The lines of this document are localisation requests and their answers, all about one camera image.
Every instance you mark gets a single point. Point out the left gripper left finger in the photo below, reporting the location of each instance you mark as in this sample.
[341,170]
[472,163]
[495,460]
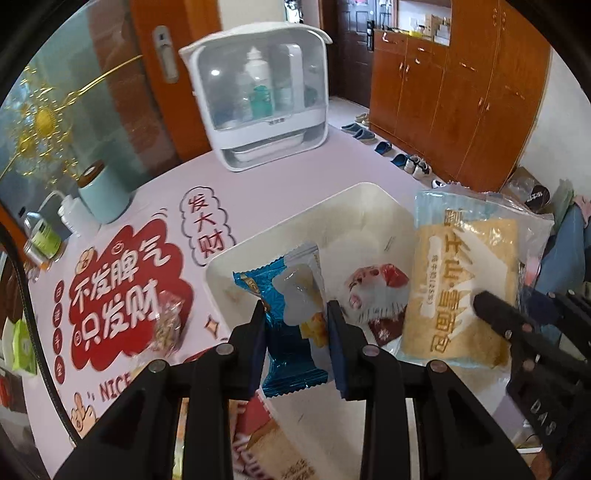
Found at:
[135,438]

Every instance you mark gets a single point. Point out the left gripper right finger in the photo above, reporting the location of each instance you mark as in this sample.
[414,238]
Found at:
[417,415]

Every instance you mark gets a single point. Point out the mixed nuts packet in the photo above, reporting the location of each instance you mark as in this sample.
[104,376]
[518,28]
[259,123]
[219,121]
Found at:
[167,326]

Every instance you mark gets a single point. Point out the red date snack packet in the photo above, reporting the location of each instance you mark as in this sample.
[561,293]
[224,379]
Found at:
[259,447]

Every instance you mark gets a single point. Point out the toast bread packet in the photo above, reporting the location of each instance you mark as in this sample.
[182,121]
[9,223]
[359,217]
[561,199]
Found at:
[467,242]

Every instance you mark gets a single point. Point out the brown chocolate snack packet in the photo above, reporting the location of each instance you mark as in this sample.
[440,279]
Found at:
[386,330]

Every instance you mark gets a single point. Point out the red white candy packet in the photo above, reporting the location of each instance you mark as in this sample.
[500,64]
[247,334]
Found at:
[374,293]

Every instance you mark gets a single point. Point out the blue snack packet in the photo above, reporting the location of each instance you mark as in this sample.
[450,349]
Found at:
[292,291]

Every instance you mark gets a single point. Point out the green tissue box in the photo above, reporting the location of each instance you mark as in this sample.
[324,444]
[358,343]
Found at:
[23,353]

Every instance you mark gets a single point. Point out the white plastic storage bin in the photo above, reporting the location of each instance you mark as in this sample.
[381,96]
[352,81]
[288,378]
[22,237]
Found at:
[358,227]

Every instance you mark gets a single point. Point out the small orange-bottom jar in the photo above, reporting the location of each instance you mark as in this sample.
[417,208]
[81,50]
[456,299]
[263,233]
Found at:
[36,256]

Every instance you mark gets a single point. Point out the clear bottle green label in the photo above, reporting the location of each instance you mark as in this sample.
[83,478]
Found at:
[42,235]

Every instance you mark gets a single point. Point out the white squeeze bottle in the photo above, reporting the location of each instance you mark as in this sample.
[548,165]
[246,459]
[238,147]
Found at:
[74,214]

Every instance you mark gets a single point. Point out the teal canister brown lid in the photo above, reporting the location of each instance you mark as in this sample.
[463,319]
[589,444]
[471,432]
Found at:
[103,193]

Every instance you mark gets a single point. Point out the glass sliding door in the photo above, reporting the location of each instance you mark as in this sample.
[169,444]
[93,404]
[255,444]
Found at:
[108,84]

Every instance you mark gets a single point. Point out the white countertop sterilizer cabinet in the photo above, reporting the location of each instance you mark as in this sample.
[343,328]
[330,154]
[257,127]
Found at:
[262,90]

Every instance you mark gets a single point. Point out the wooden cabinet wall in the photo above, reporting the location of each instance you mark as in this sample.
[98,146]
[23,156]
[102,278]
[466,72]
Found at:
[467,107]

